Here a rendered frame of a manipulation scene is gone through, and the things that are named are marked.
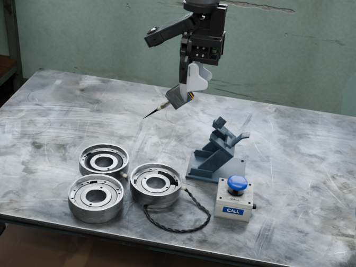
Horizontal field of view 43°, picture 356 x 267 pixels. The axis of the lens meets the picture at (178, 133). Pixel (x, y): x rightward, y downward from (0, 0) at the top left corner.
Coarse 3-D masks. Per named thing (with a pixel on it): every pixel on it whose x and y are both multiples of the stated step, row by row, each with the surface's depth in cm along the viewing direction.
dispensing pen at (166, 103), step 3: (177, 84) 101; (174, 87) 100; (168, 90) 102; (171, 90) 100; (192, 93) 101; (165, 102) 102; (168, 102) 101; (159, 105) 103; (162, 105) 102; (165, 105) 102; (168, 105) 102; (159, 108) 103; (162, 108) 102; (153, 111) 104; (156, 111) 104; (150, 114) 104
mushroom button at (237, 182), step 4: (232, 176) 89; (236, 176) 89; (240, 176) 89; (228, 180) 88; (232, 180) 88; (236, 180) 88; (240, 180) 88; (244, 180) 88; (228, 184) 88; (232, 184) 87; (236, 184) 87; (240, 184) 87; (244, 184) 87; (232, 188) 87; (236, 188) 87; (240, 188) 87; (244, 188) 87
